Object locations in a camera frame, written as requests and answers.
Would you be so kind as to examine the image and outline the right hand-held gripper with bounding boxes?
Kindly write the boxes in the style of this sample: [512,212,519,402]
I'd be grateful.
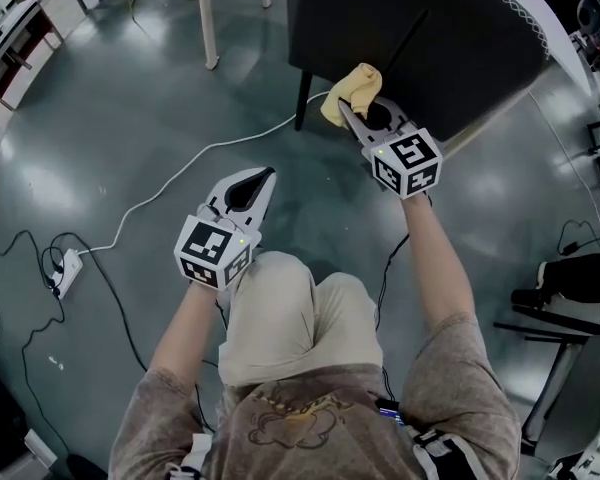
[338,96,444,201]

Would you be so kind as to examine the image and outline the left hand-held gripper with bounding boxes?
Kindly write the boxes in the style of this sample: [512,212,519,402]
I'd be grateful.
[173,167,279,290]

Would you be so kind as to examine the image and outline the yellow cloth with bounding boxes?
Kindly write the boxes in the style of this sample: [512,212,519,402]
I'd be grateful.
[320,62,384,129]

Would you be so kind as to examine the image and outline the dark blue chair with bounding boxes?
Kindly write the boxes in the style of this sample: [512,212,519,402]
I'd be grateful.
[287,0,552,145]

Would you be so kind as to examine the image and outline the person's left forearm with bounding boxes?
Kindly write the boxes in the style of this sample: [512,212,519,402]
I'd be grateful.
[149,281,227,377]

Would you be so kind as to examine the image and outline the person's right forearm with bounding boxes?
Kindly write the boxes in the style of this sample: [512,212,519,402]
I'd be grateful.
[402,192,475,357]

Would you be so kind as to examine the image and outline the white table with black underside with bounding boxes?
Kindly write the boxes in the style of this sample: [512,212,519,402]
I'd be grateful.
[195,0,594,157]

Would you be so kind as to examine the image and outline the person's beige trousers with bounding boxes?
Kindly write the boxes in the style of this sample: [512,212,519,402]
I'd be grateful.
[217,251,385,388]

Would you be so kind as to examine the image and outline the white power strip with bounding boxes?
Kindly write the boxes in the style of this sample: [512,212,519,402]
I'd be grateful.
[53,248,85,301]

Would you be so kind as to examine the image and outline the person's brown printed t-shirt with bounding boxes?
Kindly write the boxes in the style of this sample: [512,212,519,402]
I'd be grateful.
[110,312,524,480]

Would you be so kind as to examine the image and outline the small black waist device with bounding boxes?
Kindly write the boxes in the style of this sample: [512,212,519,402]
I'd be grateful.
[377,400,407,427]

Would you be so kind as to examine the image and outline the white wooden shelf unit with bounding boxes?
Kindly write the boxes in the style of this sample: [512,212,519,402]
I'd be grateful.
[0,0,65,113]

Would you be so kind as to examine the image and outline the white cardboard box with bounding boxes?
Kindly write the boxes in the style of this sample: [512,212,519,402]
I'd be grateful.
[23,428,59,469]

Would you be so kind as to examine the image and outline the white floor cable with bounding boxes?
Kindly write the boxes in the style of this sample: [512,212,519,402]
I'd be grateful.
[79,91,337,257]

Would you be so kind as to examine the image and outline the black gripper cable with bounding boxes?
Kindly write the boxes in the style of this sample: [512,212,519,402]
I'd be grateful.
[374,232,411,334]

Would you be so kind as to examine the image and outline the black floor cable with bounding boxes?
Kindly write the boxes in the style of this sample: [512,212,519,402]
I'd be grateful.
[0,230,149,469]

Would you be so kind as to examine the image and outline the white navy harness strap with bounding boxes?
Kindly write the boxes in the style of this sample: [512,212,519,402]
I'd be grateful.
[167,432,214,480]
[409,427,481,480]

